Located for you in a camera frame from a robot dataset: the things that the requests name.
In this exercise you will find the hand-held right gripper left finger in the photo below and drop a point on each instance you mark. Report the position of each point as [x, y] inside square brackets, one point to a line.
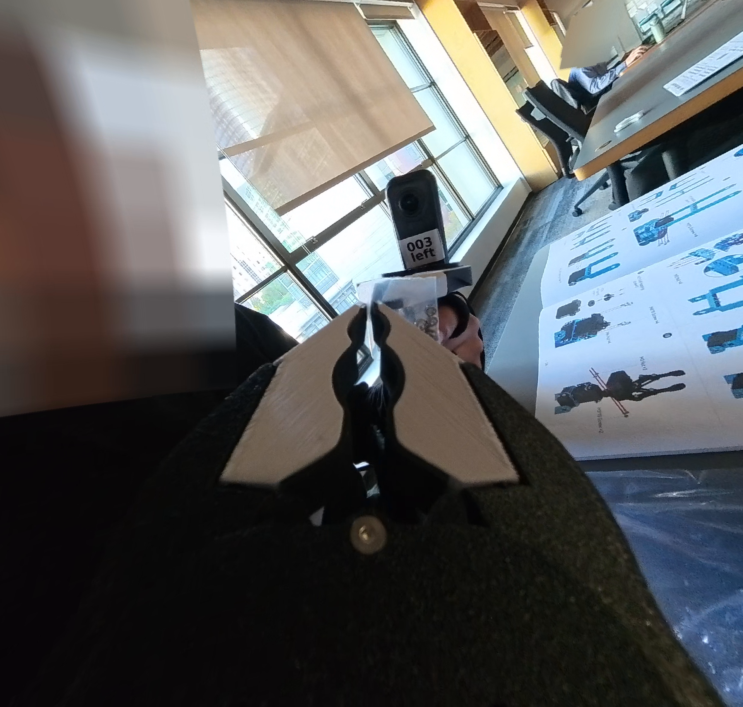
[290, 422]

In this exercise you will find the small clear screw bag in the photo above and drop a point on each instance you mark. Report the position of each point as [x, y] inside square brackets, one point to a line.
[424, 318]

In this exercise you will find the neighbouring desk with black legs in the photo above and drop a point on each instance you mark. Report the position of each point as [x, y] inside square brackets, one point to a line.
[667, 109]

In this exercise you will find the clear plastic bag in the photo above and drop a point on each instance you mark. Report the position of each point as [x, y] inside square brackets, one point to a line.
[667, 544]

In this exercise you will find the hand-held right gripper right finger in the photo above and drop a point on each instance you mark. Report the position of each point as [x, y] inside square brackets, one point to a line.
[453, 422]

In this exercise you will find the person's left hand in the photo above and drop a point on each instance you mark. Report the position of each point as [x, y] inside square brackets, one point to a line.
[470, 347]

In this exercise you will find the large window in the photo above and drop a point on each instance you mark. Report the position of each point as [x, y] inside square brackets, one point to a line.
[302, 80]

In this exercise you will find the printed paper sheet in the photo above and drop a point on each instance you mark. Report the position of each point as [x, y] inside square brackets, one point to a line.
[702, 68]

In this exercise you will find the black office chair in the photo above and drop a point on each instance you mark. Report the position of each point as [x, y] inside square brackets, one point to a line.
[551, 120]

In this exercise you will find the open instruction booklet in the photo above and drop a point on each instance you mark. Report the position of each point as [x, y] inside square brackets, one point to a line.
[638, 341]

